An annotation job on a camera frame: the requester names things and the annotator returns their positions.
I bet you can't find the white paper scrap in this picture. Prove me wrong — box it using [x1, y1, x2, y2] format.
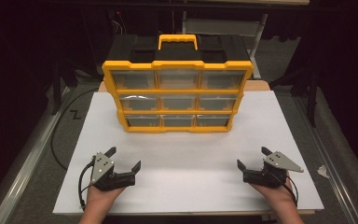
[316, 164, 330, 179]

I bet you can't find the person's right hand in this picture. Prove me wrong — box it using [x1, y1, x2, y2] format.
[250, 176, 298, 216]

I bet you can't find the person's left hand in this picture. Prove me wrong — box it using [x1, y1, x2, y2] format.
[85, 186, 126, 215]

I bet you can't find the yellow carry handle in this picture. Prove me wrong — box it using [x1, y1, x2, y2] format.
[158, 34, 199, 51]

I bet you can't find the yellow black drawer organizer cabinet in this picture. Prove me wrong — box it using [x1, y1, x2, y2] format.
[102, 34, 255, 134]

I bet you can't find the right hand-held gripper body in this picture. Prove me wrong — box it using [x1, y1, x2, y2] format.
[242, 151, 305, 189]

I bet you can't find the long black floor cable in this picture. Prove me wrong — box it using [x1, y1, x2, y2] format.
[49, 87, 100, 172]

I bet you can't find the set of clear plastic drawers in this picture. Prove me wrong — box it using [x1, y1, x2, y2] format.
[110, 69, 247, 128]

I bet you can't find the metal floor rail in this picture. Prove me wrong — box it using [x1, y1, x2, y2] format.
[292, 92, 358, 224]
[0, 87, 73, 224]

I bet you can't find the black stand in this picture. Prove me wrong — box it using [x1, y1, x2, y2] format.
[49, 55, 79, 117]
[269, 60, 322, 129]

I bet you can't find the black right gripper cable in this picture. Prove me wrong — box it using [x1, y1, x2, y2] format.
[279, 174, 299, 207]

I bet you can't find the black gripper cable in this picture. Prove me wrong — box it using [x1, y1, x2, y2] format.
[279, 174, 299, 207]
[77, 158, 97, 210]

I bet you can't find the bundle of thin wires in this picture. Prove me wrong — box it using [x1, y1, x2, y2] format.
[109, 8, 129, 35]

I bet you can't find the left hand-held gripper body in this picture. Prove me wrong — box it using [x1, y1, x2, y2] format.
[89, 151, 137, 191]

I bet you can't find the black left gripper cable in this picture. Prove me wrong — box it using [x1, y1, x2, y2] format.
[77, 158, 97, 210]

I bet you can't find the white foam board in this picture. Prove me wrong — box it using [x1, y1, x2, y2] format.
[52, 90, 325, 216]

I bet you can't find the white metal frame stand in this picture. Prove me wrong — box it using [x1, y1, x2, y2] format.
[181, 10, 269, 80]

